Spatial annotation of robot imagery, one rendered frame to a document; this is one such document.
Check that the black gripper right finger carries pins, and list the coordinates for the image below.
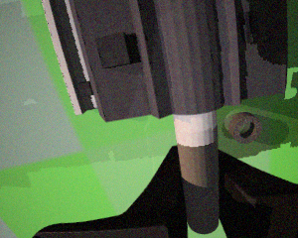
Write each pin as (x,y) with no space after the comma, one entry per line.
(254,204)

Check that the grey metal shaft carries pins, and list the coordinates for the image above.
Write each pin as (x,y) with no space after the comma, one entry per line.
(197,139)

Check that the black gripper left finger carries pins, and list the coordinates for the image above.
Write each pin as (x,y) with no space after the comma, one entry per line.
(158,212)

